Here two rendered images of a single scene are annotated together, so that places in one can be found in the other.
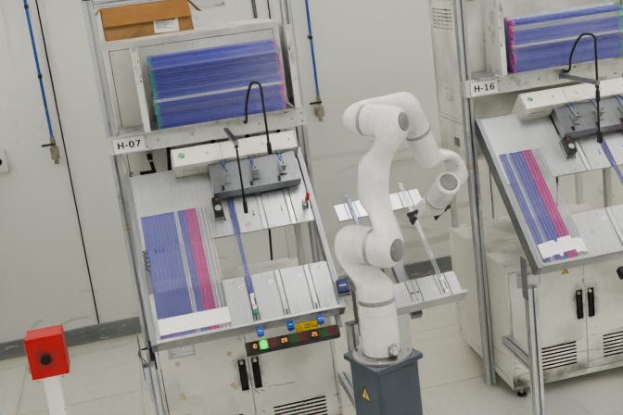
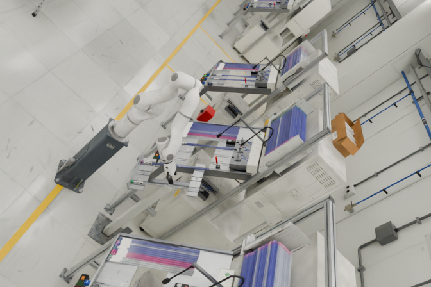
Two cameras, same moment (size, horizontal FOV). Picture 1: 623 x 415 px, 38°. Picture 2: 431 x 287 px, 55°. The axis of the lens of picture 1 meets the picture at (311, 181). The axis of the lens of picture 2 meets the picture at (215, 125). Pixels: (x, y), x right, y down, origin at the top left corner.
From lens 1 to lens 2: 3.98 m
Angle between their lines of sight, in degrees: 80
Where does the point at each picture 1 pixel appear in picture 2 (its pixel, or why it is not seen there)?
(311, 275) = (181, 159)
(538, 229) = (140, 244)
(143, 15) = (339, 124)
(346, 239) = not seen: hidden behind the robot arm
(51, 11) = (419, 185)
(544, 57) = (246, 273)
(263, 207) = (224, 157)
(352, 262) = not seen: hidden behind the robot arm
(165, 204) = (243, 134)
